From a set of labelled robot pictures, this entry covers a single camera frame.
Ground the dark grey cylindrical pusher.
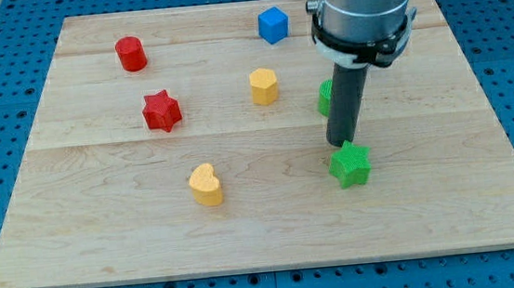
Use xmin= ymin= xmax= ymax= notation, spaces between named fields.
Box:
xmin=326 ymin=64 xmax=368 ymax=147

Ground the green star block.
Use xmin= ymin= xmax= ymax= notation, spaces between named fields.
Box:
xmin=328 ymin=141 xmax=371 ymax=189

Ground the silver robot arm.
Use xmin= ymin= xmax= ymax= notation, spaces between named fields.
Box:
xmin=306 ymin=0 xmax=416 ymax=147

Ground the red star block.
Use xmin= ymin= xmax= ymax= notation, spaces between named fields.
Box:
xmin=142 ymin=89 xmax=183 ymax=132

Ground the wooden board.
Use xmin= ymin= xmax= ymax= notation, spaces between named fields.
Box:
xmin=0 ymin=0 xmax=514 ymax=288

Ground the green cylinder block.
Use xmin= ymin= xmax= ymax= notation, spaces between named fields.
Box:
xmin=317 ymin=79 xmax=333 ymax=116

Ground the yellow hexagon block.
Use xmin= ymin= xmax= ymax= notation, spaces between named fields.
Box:
xmin=249 ymin=68 xmax=279 ymax=106

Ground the blue cube block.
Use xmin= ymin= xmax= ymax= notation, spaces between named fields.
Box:
xmin=257 ymin=7 xmax=289 ymax=45

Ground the yellow heart block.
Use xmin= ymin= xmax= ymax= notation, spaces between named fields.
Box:
xmin=189 ymin=164 xmax=224 ymax=206

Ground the red cylinder block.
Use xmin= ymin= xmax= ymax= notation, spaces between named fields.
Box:
xmin=115 ymin=36 xmax=147 ymax=72

